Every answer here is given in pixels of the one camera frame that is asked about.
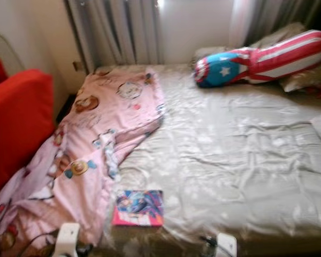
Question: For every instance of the star shield bolster pillow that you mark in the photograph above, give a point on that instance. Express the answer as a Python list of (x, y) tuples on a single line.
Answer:
[(262, 59)]

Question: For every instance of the pink cartoon blanket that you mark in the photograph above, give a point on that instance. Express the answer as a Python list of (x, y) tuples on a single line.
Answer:
[(107, 128)]

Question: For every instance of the beige floral pillow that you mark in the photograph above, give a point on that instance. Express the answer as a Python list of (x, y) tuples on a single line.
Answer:
[(281, 33), (307, 80)]

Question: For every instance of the wall socket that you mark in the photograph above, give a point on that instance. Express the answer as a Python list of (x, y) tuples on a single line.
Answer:
[(77, 66)]

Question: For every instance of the red covered mattress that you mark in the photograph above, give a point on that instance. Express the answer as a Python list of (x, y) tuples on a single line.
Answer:
[(16, 123)]

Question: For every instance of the colourful cartoon book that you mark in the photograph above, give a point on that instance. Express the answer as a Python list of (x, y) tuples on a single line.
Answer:
[(139, 208)]

